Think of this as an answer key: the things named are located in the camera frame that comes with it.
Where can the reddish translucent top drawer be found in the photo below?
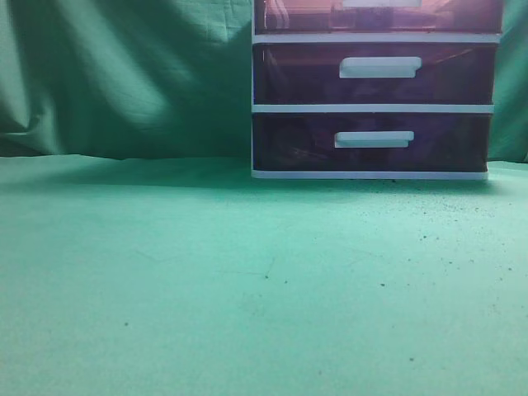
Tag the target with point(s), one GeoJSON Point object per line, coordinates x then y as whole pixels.
{"type": "Point", "coordinates": [323, 16]}

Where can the dark translucent bottom drawer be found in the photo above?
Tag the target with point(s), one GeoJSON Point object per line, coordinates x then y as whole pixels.
{"type": "Point", "coordinates": [384, 142]}

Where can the dark translucent drawer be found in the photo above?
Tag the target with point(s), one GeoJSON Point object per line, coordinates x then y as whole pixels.
{"type": "Point", "coordinates": [384, 142]}
{"type": "Point", "coordinates": [374, 73]}

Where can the dark translucent middle drawer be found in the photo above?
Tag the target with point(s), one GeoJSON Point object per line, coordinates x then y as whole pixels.
{"type": "Point", "coordinates": [374, 73]}

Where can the green table cloth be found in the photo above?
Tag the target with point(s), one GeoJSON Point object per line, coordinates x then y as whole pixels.
{"type": "Point", "coordinates": [190, 277]}

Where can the green backdrop cloth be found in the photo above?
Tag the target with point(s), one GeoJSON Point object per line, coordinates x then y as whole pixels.
{"type": "Point", "coordinates": [170, 79]}

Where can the white drawer cabinet frame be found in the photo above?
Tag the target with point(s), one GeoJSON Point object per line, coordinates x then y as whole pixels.
{"type": "Point", "coordinates": [392, 37]}

